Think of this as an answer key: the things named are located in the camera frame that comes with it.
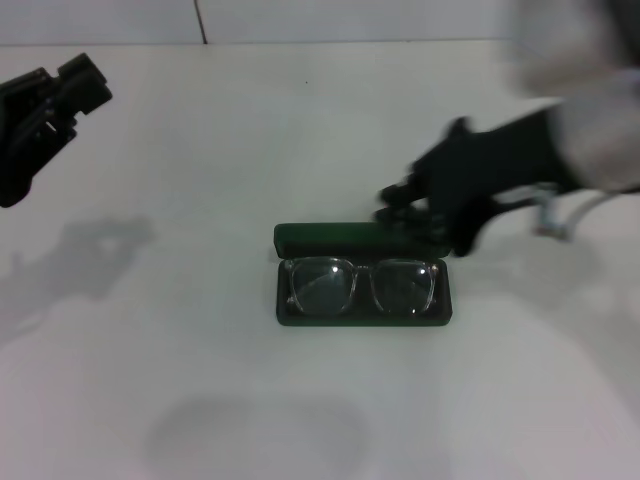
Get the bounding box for clear frame glasses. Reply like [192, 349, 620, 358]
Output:
[283, 255, 444, 319]

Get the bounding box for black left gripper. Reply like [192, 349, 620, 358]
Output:
[0, 52, 114, 210]

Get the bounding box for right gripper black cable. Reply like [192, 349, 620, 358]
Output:
[528, 181, 622, 242]

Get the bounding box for green glasses case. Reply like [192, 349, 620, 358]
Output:
[273, 221, 454, 329]

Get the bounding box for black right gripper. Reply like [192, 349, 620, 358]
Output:
[372, 106, 582, 260]

